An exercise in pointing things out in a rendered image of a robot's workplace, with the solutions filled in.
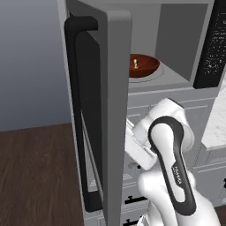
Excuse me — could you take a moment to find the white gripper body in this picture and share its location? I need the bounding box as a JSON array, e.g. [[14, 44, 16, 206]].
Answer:
[[124, 117, 157, 171]]

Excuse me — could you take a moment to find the grey microwave door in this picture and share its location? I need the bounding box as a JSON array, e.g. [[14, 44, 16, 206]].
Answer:
[[57, 0, 133, 226]]

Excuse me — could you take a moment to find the reddish brown bowl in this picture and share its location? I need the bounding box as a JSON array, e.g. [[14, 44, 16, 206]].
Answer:
[[129, 53, 162, 79]]

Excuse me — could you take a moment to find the grey microwave oven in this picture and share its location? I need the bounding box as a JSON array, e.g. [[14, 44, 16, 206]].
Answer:
[[57, 0, 226, 95]]

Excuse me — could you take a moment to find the grey cupboard run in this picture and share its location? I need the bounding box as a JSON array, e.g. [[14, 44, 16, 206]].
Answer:
[[192, 142, 226, 208]]

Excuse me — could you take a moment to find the black drawer handle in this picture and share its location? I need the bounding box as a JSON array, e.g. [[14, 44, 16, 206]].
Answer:
[[123, 218, 143, 226], [124, 195, 148, 206]]

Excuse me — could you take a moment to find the black microwave door handle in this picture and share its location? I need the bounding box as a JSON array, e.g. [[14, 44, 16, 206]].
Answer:
[[64, 15, 104, 214]]

